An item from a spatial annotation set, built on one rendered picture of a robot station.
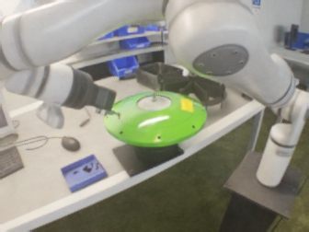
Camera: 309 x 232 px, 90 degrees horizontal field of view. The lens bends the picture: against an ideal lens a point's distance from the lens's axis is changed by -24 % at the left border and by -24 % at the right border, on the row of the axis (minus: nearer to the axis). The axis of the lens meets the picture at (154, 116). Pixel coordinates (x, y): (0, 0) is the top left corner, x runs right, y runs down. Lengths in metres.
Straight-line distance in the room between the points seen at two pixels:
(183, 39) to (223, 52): 0.04
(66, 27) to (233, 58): 0.16
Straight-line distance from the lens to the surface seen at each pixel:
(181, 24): 0.17
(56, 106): 0.35
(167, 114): 0.53
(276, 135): 0.59
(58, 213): 0.60
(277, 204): 0.67
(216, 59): 0.18
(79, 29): 0.20
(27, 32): 0.21
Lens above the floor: 1.35
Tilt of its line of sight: 29 degrees down
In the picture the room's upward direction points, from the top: 3 degrees counter-clockwise
